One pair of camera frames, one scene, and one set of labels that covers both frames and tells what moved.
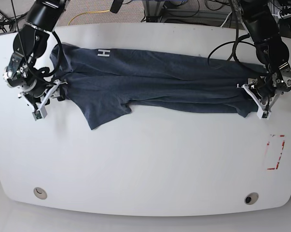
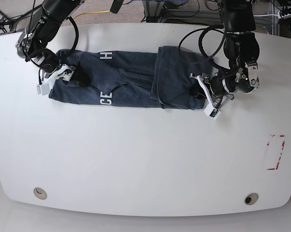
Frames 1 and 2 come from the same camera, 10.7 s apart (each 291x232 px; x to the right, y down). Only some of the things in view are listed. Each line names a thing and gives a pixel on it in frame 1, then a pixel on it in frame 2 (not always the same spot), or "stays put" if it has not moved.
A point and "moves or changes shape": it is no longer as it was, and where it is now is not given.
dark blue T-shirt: (107, 83) moves or changes shape
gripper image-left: (57, 90) to (46, 60)
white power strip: (289, 15) stays put
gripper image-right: (265, 88) to (217, 87)
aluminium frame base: (153, 9) stays put
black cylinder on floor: (116, 6) stays put
